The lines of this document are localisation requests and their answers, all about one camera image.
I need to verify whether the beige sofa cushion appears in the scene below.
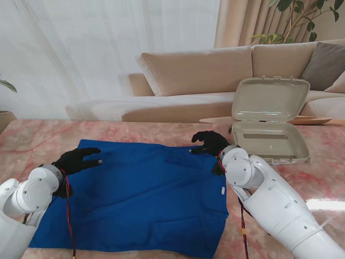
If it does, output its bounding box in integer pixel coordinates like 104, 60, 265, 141
323, 78, 345, 94

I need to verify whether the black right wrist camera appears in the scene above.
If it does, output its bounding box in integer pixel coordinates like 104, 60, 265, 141
211, 160, 226, 178

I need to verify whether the white sheer curtain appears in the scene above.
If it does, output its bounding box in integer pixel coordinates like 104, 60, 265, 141
0, 0, 220, 121

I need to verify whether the red black right arm cable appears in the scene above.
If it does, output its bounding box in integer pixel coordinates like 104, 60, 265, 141
237, 198, 250, 259

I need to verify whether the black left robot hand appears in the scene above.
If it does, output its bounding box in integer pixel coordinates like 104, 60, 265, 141
51, 147, 104, 179

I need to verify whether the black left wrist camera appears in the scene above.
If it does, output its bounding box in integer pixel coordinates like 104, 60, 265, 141
57, 182, 74, 200

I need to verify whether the beige sectional sofa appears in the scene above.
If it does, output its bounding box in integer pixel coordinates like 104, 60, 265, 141
64, 39, 345, 122

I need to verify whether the blue shirt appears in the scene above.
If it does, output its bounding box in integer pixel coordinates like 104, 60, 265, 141
28, 139, 230, 259

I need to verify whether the oval wooden tray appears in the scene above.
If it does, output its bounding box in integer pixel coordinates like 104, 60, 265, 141
289, 115, 333, 125

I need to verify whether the beige drape curtain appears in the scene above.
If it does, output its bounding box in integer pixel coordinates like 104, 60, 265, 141
214, 0, 345, 49

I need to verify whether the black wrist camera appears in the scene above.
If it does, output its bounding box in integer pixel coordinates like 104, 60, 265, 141
211, 160, 226, 178
57, 182, 74, 200

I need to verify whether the red black left arm cable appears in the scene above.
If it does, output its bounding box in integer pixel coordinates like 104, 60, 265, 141
60, 168, 78, 259

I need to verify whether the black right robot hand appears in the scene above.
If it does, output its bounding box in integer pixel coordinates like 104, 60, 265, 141
190, 131, 231, 158

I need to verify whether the red black arm cable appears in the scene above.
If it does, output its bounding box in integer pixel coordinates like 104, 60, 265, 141
237, 198, 250, 259
60, 168, 78, 259

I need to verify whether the open beige hard suitcase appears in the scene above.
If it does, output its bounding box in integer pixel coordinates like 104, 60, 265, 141
230, 75, 311, 166

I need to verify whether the tall green leafy plant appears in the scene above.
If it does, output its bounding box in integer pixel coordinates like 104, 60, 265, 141
249, 0, 340, 45

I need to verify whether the small green plant leaf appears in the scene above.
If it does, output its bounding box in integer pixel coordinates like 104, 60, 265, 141
0, 79, 18, 94

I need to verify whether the grey sofa cushion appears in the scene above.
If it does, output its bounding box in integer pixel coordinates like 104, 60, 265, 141
301, 42, 345, 91

